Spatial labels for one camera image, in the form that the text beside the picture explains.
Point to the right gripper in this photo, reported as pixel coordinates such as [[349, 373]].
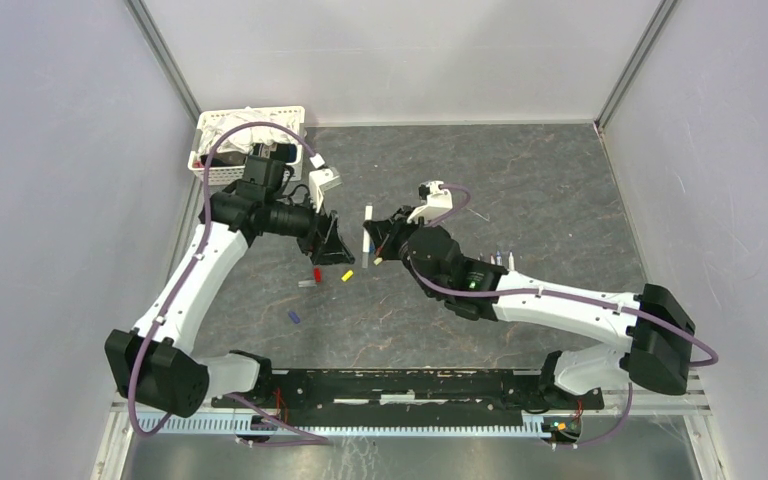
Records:
[[386, 232]]

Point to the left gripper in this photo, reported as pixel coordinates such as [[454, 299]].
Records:
[[325, 244]]

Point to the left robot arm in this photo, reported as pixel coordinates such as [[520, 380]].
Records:
[[152, 363]]

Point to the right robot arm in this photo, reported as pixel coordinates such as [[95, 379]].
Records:
[[641, 338]]

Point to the red clear pen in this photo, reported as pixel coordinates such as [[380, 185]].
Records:
[[367, 243]]

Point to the white plastic basket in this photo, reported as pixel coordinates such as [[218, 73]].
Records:
[[213, 124]]

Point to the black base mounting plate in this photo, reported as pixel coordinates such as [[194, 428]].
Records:
[[378, 398]]

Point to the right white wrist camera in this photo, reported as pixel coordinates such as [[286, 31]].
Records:
[[435, 201]]

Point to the aluminium frame rail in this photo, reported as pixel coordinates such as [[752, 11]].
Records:
[[164, 57]]

